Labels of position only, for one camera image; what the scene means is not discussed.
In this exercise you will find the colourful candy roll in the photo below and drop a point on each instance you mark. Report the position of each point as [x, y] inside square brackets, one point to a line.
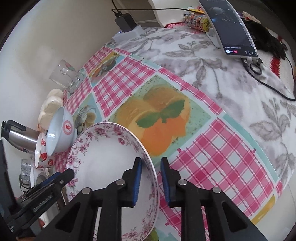
[197, 22]

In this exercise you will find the black charger plug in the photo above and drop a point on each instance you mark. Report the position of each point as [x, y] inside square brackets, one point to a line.
[125, 22]

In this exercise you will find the white tray with glasses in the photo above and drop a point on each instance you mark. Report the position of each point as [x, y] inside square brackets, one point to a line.
[30, 176]

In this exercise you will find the smartphone on stand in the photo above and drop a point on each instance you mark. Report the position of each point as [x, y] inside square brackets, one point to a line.
[232, 34]

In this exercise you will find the grey floral table cover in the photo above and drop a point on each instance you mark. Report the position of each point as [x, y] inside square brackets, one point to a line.
[261, 104]

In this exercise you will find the strawberry pattern bowl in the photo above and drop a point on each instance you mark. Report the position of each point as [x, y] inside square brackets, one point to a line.
[41, 158]

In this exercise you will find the floral round plate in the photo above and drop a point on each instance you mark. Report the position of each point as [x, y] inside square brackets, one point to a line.
[99, 156]

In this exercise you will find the white power strip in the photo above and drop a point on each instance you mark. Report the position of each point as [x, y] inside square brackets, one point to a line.
[124, 36]

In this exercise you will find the stainless steel thermos jug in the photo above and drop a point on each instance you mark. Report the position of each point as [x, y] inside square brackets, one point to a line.
[19, 136]

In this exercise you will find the checkered picture tablecloth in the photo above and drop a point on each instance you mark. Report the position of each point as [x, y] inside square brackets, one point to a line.
[175, 120]

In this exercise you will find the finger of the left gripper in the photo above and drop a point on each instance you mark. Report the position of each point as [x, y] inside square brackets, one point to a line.
[47, 191]

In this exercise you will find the clear glass mug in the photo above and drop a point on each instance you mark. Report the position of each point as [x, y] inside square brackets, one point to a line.
[66, 76]

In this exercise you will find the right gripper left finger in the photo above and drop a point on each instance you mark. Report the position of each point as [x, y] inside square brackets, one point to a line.
[96, 213]

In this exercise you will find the bag of steamed buns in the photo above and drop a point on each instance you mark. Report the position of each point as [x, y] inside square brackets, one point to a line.
[52, 103]

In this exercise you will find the light blue small bowl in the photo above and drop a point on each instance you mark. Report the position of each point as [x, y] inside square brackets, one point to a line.
[62, 133]

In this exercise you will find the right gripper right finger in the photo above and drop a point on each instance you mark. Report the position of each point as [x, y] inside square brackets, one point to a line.
[205, 214]

